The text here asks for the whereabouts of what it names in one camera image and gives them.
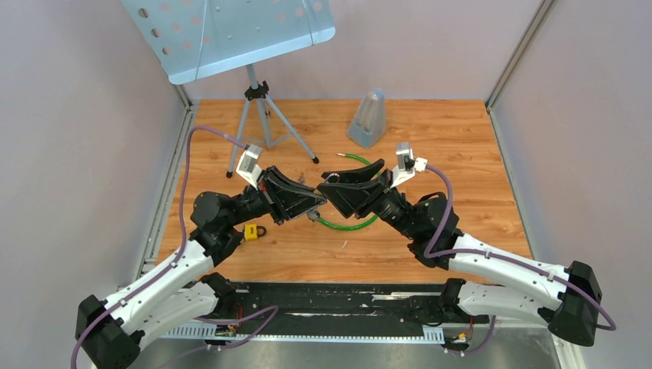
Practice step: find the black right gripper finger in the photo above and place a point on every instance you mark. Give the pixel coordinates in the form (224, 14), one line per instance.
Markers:
(346, 198)
(354, 176)

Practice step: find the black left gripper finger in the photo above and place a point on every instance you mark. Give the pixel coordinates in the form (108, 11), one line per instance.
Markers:
(296, 206)
(286, 187)

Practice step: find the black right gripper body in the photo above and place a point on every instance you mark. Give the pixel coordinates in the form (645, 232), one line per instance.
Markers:
(387, 179)

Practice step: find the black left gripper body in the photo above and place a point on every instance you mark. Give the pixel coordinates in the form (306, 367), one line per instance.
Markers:
(271, 197)

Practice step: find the green cable lock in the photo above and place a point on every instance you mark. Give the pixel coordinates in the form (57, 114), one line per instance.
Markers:
(353, 223)

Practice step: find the yellow padlock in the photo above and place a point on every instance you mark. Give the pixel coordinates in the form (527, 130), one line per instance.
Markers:
(252, 232)

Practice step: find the small brass padlock with keys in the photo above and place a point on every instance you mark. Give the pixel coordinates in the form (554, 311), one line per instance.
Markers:
(313, 214)

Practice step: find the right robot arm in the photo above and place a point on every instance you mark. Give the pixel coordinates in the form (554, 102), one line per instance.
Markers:
(564, 299)

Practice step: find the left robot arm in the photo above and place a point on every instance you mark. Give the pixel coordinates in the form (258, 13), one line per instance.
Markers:
(114, 330)

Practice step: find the blue translucent metronome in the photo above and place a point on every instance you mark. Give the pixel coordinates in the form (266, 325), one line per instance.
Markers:
(369, 122)

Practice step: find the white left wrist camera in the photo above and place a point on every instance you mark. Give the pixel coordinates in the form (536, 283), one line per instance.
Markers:
(248, 167)

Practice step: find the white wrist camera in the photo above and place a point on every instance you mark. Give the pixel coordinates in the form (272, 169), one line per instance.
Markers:
(248, 167)
(407, 164)

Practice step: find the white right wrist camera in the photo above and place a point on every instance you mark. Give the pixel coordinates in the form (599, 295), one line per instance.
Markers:
(407, 164)

